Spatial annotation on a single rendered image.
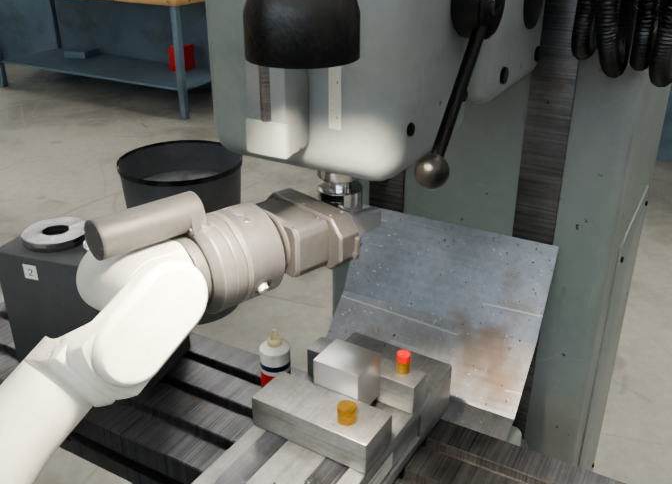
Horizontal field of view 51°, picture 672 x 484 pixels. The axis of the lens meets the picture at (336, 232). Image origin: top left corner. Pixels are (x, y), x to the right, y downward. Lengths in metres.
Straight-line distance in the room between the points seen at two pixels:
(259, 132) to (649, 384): 2.29
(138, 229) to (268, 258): 0.12
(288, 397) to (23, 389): 0.33
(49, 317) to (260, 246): 0.49
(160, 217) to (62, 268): 0.41
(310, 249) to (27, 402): 0.27
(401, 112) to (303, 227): 0.15
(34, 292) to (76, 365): 0.49
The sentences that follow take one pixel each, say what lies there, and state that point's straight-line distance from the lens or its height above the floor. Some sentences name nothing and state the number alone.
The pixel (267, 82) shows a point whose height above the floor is 1.40.
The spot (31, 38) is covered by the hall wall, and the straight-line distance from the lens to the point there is 7.92.
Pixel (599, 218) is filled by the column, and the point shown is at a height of 1.13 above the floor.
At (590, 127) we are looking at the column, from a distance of 1.02.
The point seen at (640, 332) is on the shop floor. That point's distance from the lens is 3.04.
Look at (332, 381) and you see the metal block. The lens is 0.83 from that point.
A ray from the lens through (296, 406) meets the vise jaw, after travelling 0.81.
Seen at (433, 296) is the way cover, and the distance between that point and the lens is 1.12.
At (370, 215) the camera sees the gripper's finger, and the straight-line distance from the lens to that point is 0.73.
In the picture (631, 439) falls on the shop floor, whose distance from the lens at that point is 2.49.
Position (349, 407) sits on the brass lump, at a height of 1.05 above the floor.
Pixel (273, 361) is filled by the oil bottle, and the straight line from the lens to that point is 0.94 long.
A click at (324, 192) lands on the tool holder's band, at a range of 0.72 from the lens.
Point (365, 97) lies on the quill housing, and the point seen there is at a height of 1.39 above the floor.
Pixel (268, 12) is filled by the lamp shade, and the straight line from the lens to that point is 0.43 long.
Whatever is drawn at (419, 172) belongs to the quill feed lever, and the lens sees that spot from 0.59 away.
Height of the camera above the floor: 1.54
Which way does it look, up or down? 25 degrees down
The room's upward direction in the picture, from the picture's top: straight up
